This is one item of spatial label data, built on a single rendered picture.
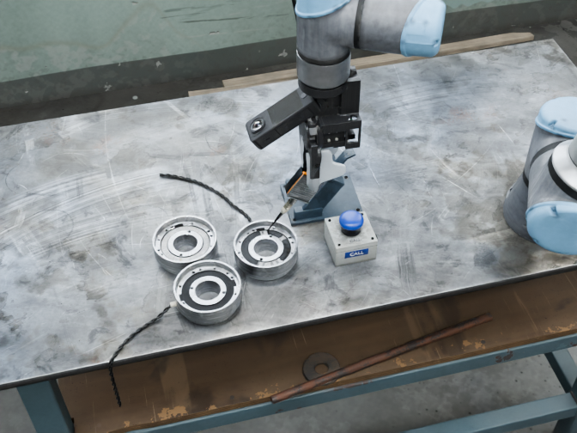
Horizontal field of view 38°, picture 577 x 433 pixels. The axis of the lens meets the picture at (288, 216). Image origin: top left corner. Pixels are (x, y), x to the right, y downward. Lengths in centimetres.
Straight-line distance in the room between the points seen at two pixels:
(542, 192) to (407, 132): 44
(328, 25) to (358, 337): 69
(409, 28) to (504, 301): 75
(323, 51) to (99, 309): 54
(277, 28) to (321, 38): 195
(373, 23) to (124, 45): 197
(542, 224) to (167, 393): 72
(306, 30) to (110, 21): 187
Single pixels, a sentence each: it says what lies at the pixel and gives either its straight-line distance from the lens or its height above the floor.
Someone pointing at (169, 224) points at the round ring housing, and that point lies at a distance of 140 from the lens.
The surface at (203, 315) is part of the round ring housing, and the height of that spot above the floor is 83.
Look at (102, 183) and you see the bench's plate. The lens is 155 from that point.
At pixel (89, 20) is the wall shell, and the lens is 293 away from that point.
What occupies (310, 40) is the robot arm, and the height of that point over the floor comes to 121.
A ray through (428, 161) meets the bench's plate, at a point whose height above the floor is 80.
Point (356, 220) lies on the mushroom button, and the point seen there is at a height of 87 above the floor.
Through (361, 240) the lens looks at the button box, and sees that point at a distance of 135.
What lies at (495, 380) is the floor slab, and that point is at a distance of 225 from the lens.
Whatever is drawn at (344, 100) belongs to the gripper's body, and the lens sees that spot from 121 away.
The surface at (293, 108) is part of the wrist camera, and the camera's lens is 120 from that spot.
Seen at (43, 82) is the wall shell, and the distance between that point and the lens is 306.
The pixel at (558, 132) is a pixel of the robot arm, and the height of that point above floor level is 102.
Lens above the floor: 184
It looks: 46 degrees down
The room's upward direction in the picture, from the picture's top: 1 degrees counter-clockwise
